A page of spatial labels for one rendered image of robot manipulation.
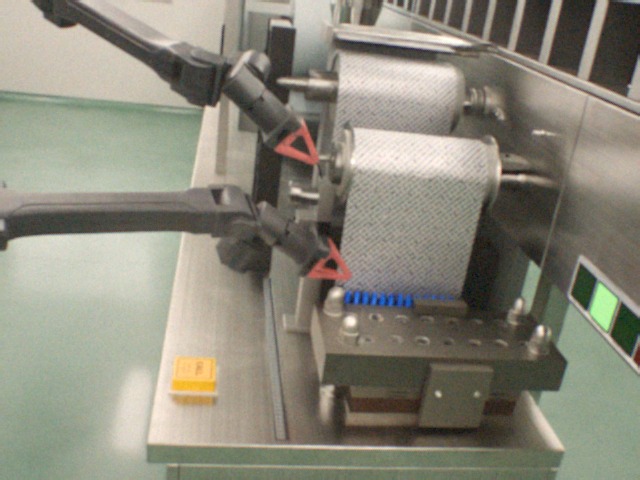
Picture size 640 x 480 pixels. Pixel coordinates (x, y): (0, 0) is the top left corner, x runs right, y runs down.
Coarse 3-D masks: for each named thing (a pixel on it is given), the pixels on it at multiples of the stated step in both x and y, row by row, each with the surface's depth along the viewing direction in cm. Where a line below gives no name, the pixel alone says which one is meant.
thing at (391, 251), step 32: (352, 224) 116; (384, 224) 116; (416, 224) 117; (448, 224) 118; (352, 256) 118; (384, 256) 119; (416, 256) 120; (448, 256) 121; (352, 288) 121; (384, 288) 122; (416, 288) 122; (448, 288) 123
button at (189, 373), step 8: (176, 360) 113; (184, 360) 114; (192, 360) 114; (200, 360) 114; (208, 360) 115; (176, 368) 111; (184, 368) 112; (192, 368) 112; (200, 368) 112; (208, 368) 112; (176, 376) 109; (184, 376) 109; (192, 376) 110; (200, 376) 110; (208, 376) 110; (176, 384) 109; (184, 384) 109; (192, 384) 109; (200, 384) 109; (208, 384) 109
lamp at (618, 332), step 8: (624, 312) 88; (616, 320) 89; (624, 320) 88; (632, 320) 86; (616, 328) 89; (624, 328) 88; (632, 328) 86; (616, 336) 89; (624, 336) 87; (632, 336) 86; (624, 344) 87; (632, 344) 86
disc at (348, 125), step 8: (344, 128) 119; (352, 128) 113; (352, 136) 112; (352, 144) 111; (352, 152) 111; (352, 160) 111; (352, 168) 111; (352, 176) 111; (344, 192) 115; (336, 200) 121; (344, 200) 115
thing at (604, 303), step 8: (600, 288) 94; (600, 296) 94; (608, 296) 92; (600, 304) 94; (608, 304) 92; (592, 312) 95; (600, 312) 93; (608, 312) 91; (600, 320) 93; (608, 320) 91
